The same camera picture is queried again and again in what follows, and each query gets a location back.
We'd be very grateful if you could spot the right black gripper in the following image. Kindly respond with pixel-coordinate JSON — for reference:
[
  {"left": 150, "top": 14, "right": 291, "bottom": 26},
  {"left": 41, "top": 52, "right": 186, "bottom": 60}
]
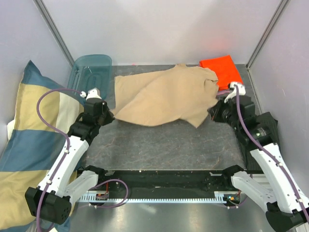
[{"left": 208, "top": 96, "right": 241, "bottom": 131}]

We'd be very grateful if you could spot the beige t shirt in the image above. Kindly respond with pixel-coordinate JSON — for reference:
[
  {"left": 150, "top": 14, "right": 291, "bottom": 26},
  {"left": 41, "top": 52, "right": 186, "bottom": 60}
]
[{"left": 112, "top": 64, "right": 218, "bottom": 128}]

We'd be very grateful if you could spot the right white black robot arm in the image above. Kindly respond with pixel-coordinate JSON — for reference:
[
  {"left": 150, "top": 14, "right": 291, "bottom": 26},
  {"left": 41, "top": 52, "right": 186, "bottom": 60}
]
[{"left": 209, "top": 96, "right": 309, "bottom": 232}]

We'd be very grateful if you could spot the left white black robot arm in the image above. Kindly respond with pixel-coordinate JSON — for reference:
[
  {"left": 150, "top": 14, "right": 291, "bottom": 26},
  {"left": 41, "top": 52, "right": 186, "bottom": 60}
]
[{"left": 25, "top": 98, "right": 114, "bottom": 225}]

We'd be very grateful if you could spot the pink folded t shirt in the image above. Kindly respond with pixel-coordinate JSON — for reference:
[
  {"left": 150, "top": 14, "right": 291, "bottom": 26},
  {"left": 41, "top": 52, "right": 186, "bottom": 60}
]
[{"left": 217, "top": 90, "right": 232, "bottom": 96}]

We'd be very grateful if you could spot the dark striped folded garment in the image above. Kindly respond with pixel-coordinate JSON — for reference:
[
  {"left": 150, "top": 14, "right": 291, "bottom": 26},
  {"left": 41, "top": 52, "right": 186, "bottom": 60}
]
[{"left": 235, "top": 112, "right": 280, "bottom": 173}]

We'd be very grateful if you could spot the orange folded t shirt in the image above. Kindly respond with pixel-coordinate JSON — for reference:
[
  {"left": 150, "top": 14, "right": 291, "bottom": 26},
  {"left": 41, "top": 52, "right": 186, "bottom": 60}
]
[{"left": 199, "top": 55, "right": 243, "bottom": 91}]

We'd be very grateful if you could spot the blue plastic bin lid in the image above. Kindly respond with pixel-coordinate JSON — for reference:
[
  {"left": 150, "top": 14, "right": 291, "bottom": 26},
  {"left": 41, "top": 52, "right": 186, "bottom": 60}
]
[{"left": 68, "top": 54, "right": 112, "bottom": 99}]

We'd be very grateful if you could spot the blue beige striped pillow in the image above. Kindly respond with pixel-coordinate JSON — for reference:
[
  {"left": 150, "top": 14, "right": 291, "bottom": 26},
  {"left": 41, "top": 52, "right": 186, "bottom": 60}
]
[{"left": 0, "top": 62, "right": 84, "bottom": 232}]

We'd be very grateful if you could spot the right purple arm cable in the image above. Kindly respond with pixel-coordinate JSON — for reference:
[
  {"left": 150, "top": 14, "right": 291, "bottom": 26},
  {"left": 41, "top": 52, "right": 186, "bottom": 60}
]
[{"left": 235, "top": 83, "right": 309, "bottom": 218}]

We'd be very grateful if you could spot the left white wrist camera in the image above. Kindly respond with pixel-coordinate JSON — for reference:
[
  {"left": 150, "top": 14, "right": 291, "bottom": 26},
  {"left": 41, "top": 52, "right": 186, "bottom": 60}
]
[{"left": 80, "top": 88, "right": 103, "bottom": 103}]

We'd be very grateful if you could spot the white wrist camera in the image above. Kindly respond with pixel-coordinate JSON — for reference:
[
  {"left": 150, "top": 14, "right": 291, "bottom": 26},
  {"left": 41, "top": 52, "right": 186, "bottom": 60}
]
[
  {"left": 224, "top": 82, "right": 246, "bottom": 103},
  {"left": 80, "top": 88, "right": 103, "bottom": 103}
]

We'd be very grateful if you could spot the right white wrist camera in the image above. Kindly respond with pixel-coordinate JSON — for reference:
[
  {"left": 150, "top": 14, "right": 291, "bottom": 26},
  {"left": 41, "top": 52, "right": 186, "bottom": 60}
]
[{"left": 224, "top": 82, "right": 246, "bottom": 103}]

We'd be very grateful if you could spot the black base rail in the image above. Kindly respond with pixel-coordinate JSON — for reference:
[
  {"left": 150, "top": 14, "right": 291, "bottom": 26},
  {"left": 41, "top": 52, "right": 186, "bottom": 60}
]
[{"left": 92, "top": 170, "right": 239, "bottom": 198}]

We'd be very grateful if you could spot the white slotted cable duct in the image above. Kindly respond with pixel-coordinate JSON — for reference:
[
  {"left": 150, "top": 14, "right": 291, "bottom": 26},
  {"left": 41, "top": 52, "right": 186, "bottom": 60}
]
[{"left": 77, "top": 191, "right": 241, "bottom": 203}]

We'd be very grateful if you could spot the left aluminium frame post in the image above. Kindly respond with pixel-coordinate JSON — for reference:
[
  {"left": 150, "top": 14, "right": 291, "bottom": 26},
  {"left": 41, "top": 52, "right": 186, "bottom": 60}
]
[{"left": 33, "top": 0, "right": 75, "bottom": 67}]

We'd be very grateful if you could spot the aluminium frame post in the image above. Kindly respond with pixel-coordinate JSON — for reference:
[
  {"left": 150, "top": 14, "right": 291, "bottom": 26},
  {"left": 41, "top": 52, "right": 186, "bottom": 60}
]
[
  {"left": 245, "top": 0, "right": 290, "bottom": 71},
  {"left": 33, "top": 0, "right": 75, "bottom": 67}
]

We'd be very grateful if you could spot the right aluminium frame post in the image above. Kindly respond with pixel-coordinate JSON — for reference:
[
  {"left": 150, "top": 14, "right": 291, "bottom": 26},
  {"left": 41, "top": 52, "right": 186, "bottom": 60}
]
[{"left": 245, "top": 0, "right": 290, "bottom": 71}]

